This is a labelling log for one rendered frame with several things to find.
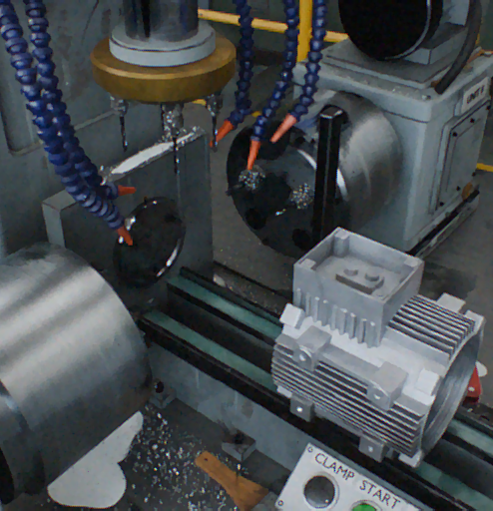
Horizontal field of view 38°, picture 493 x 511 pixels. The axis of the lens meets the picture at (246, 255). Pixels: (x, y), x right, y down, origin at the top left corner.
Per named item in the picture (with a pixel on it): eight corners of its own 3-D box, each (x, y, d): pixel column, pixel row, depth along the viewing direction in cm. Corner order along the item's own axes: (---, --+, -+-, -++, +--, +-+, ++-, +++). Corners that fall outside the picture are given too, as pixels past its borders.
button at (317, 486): (302, 498, 70) (296, 496, 68) (317, 471, 70) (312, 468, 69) (328, 515, 68) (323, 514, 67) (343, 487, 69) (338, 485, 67)
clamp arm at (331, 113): (304, 267, 109) (314, 112, 94) (315, 257, 111) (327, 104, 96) (324, 275, 107) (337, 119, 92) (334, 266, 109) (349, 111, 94)
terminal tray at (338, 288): (289, 311, 89) (291, 264, 84) (335, 270, 95) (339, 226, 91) (375, 353, 83) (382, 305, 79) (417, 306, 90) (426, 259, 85)
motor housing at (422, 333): (267, 416, 95) (270, 305, 84) (342, 338, 107) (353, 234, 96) (403, 495, 85) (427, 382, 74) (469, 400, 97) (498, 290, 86)
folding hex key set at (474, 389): (453, 364, 120) (455, 356, 119) (473, 366, 120) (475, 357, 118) (460, 403, 113) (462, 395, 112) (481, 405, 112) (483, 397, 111)
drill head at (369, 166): (194, 251, 126) (188, 120, 112) (323, 164, 152) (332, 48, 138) (311, 308, 114) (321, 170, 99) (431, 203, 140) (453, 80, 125)
